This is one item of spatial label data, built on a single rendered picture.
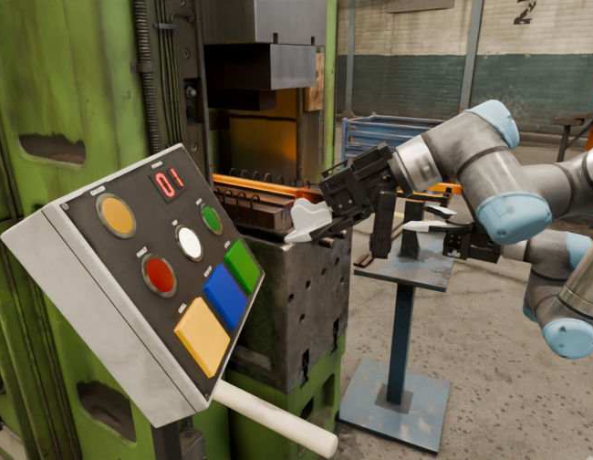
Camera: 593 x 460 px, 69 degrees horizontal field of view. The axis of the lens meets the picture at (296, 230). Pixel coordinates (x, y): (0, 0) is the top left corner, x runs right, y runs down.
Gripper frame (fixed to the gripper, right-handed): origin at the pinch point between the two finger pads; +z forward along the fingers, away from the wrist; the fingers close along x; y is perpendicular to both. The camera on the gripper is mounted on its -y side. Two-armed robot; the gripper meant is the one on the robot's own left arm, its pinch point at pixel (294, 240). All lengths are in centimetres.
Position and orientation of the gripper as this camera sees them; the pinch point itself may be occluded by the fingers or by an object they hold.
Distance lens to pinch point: 69.5
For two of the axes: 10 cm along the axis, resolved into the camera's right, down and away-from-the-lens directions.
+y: -5.0, -8.3, -2.6
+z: -8.6, 4.2, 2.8
